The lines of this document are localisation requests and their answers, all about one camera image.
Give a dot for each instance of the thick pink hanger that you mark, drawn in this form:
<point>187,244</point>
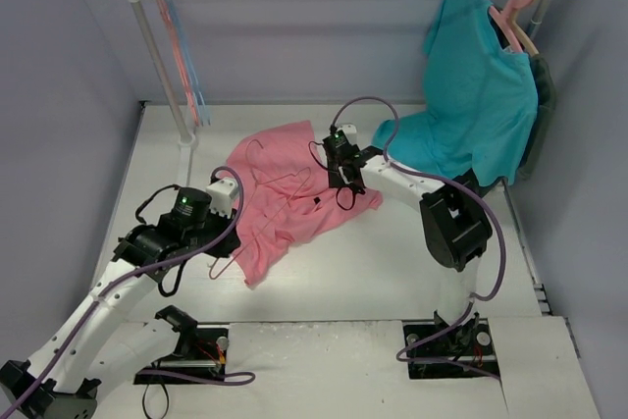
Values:
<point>505,20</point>

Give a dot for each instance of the teal t shirt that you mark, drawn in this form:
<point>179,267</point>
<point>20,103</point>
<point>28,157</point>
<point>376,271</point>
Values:
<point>481,101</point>

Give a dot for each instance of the thick beige hanger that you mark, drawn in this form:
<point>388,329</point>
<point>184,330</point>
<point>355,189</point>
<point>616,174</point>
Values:
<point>522,37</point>

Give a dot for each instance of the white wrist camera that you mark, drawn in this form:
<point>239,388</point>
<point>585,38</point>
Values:
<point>223,193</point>
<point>350,132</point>

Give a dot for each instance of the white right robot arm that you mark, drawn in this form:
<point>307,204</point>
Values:
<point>456,229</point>

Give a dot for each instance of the dark green garment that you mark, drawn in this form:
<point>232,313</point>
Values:
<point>539,120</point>

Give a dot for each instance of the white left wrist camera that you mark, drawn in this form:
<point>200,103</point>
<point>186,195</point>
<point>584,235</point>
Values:
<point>223,193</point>

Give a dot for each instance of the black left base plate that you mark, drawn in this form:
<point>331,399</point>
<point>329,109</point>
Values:
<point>206,360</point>

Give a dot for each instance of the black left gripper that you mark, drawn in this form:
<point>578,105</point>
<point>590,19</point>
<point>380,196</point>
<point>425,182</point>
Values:
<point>226,243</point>

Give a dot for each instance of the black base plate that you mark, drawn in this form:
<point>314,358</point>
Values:
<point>206,360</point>
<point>467,353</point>

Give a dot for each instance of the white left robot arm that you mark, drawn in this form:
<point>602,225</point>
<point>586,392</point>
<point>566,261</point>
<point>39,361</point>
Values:
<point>78,368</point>

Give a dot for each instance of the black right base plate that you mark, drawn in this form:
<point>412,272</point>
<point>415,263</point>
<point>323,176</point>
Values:
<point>467,353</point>

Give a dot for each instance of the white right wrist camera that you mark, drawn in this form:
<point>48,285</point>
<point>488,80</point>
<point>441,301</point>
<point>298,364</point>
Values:
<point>350,132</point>

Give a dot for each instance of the blue wire hanger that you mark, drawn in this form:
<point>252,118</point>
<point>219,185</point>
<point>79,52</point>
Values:
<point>199,100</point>

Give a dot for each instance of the pink t shirt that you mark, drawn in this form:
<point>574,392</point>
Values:
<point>316,209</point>

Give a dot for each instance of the pink wire hanger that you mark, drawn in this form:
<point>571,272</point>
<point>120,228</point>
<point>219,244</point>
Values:
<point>303,175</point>
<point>178,56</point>

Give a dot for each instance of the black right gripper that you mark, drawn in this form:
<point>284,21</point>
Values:
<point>338,176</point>

